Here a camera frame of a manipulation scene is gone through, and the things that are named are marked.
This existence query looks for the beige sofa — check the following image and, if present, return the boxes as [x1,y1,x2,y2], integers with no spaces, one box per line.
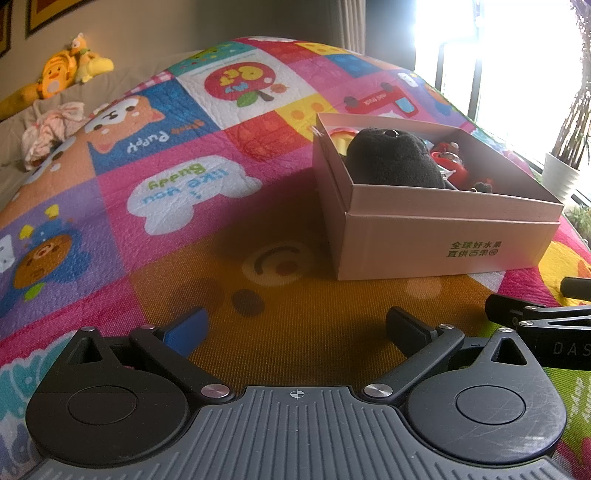
[0,48,199,217]

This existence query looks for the orange yellow plush toy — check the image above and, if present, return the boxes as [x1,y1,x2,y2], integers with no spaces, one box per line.
[39,51,80,100]

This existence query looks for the long yellow plush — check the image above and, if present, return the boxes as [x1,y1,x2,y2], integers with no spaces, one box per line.
[0,83,44,121]

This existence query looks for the window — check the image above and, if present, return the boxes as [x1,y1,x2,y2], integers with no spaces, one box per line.
[411,0,591,167]

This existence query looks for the red toy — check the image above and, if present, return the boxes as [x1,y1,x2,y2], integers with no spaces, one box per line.
[429,141,472,191]

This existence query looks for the black plush toy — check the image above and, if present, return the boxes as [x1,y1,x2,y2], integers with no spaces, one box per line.
[345,128,448,190]

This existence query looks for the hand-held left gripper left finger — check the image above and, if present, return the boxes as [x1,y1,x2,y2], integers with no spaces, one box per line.
[69,307,235,403]

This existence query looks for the yellow green plush toy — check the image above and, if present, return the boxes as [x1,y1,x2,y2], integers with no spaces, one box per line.
[69,32,115,84]

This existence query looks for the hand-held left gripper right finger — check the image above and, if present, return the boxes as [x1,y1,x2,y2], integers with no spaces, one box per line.
[362,305,532,408]

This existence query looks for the colourful cartoon play mat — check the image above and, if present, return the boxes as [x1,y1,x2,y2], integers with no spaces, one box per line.
[0,37,591,472]

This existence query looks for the beige curtain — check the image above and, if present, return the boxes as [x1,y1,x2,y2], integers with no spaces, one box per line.
[318,0,370,49]

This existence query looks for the dried plant branches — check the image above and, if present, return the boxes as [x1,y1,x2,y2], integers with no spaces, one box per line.
[551,78,591,168]

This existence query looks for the pink and yellow cupcake toy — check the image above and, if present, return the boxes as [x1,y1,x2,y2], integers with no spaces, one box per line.
[330,129,356,158]

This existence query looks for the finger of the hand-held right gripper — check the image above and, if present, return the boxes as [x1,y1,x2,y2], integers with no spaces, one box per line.
[560,277,591,297]
[485,294,591,334]

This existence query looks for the pink cardboard box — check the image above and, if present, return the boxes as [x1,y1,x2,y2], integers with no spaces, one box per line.
[311,113,565,281]

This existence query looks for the dark framed picture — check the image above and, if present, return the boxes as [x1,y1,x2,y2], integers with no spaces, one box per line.
[25,0,100,38]
[0,0,12,58]

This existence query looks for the white plant pot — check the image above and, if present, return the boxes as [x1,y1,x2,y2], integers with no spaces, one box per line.
[541,152,581,204]

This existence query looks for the pink crumpled clothing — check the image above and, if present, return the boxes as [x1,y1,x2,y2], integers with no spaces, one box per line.
[21,102,86,171]

